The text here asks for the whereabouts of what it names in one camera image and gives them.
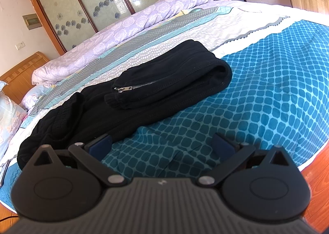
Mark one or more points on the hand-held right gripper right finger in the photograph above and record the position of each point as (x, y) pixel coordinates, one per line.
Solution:
(222, 146)

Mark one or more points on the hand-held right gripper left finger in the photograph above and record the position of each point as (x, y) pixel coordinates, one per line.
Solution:
(99, 145)

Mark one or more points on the black pants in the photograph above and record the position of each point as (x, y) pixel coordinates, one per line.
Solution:
(167, 79)

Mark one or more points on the lilac floral pillow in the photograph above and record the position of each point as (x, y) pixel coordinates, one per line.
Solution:
(34, 97)

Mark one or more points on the patterned teal and white bedspread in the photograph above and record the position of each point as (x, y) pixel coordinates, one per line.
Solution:
(270, 74)

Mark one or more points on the light blue floral pillow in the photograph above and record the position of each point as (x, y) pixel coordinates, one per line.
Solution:
(9, 121)

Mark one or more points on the smartphone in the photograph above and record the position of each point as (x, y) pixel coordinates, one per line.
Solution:
(4, 172)

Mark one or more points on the wooden headboard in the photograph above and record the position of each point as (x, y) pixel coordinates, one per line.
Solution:
(20, 77)

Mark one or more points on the lilac floral duvet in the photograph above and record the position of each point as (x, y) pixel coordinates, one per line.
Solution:
(128, 23)

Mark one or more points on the wardrobe with floral glass doors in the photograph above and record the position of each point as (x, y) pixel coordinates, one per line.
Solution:
(90, 5)

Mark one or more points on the white wall socket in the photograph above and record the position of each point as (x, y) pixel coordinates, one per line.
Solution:
(20, 45)

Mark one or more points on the wall breaker panel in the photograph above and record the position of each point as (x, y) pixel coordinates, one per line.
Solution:
(32, 21)

